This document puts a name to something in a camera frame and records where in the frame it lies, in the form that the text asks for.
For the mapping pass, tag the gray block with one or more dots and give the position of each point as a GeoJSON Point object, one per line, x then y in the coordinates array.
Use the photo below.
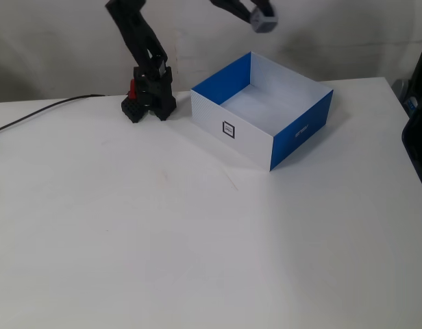
{"type": "Point", "coordinates": [264, 23]}

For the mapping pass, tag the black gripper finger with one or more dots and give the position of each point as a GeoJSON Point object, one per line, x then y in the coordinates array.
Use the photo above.
{"type": "Point", "coordinates": [266, 7]}
{"type": "Point", "coordinates": [236, 8]}

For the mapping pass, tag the red clamp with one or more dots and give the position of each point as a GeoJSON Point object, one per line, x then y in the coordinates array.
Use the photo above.
{"type": "Point", "coordinates": [132, 89]}

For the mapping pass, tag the blue and white cardboard box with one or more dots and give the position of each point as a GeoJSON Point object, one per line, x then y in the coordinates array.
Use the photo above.
{"type": "Point", "coordinates": [245, 137]}

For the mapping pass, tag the grey blue object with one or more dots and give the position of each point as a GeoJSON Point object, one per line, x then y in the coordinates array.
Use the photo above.
{"type": "Point", "coordinates": [403, 89]}

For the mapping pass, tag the black plastic case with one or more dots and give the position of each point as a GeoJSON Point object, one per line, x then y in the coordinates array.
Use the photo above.
{"type": "Point", "coordinates": [420, 154]}

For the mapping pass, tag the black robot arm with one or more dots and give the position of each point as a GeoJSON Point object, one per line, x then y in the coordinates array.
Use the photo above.
{"type": "Point", "coordinates": [139, 37]}

